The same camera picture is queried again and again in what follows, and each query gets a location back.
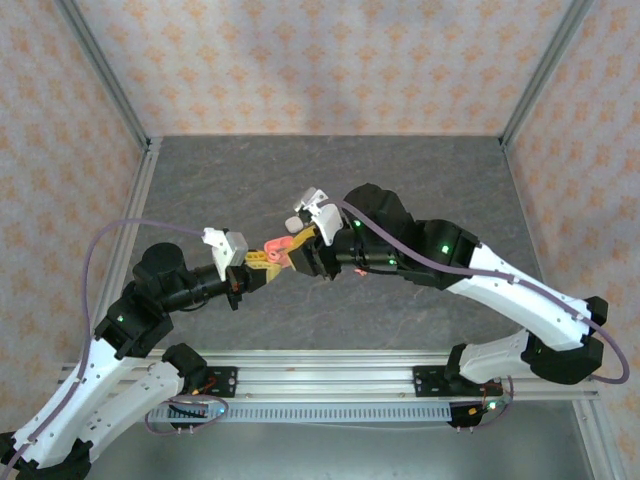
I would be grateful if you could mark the white earbud charging case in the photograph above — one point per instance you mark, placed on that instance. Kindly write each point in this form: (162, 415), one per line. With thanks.
(292, 223)

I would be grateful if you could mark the pink earbud charging case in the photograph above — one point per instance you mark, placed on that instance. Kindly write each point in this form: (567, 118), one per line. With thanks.
(277, 246)

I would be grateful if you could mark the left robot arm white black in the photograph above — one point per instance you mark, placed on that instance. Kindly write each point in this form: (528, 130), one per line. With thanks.
(75, 395)

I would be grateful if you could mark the grey metal sheet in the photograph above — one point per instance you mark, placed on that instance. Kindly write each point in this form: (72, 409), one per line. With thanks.
(320, 455)

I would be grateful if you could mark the small green-lit circuit board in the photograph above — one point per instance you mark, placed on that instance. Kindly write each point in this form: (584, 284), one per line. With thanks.
(494, 404)

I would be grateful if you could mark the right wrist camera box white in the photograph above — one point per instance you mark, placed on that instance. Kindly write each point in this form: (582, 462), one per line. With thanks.
(327, 222)

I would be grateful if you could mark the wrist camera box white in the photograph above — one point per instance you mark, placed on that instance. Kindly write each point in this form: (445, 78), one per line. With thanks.
(327, 222)
(227, 250)

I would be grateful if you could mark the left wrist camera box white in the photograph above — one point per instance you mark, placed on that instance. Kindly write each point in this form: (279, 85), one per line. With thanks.
(227, 250)

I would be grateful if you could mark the aluminium table side rail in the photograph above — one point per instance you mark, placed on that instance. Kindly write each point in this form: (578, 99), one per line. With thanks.
(145, 185)

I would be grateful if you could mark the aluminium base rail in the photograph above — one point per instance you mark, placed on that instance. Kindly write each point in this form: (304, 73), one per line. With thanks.
(320, 380)

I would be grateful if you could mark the aluminium frame post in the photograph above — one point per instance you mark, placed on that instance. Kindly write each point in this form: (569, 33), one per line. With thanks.
(107, 80)
(542, 75)

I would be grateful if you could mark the aluminium frame leg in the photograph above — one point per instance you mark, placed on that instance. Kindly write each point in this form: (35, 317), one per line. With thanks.
(595, 445)

